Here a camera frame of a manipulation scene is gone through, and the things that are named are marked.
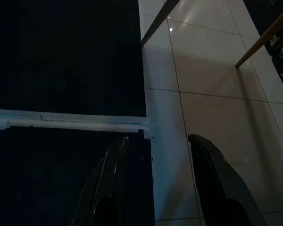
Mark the dark floor mat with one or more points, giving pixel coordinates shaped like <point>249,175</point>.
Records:
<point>257,9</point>

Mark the black floor mat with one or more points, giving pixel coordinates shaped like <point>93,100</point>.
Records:
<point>61,58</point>
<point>37,176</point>

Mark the dark table leg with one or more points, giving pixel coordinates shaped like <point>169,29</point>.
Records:
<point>159,20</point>

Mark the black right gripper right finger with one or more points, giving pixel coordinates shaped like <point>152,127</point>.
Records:
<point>214,179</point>

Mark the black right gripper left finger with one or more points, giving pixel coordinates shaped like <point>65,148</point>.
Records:
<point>108,164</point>

